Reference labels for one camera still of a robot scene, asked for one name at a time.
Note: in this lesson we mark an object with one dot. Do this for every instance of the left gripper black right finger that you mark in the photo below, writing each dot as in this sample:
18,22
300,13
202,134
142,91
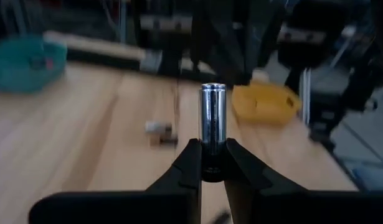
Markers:
266,202

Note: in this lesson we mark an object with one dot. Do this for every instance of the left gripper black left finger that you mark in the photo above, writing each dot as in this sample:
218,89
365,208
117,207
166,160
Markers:
166,205

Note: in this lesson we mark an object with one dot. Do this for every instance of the silver Energizer AA battery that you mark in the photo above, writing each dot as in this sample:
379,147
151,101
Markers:
213,115
158,127

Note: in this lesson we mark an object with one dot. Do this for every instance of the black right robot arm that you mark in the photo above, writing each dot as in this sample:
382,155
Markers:
228,46

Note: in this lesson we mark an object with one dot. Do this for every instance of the black copper Duracell AA battery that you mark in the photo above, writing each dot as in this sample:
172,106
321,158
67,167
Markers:
164,140

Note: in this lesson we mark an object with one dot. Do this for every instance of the yellow plastic basket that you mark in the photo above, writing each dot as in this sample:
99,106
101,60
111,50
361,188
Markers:
262,105

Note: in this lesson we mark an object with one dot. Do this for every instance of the teal plastic basket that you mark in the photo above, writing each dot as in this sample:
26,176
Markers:
23,65

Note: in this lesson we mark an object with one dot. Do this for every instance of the silver metal corner bracket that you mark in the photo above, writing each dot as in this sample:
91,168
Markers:
150,60

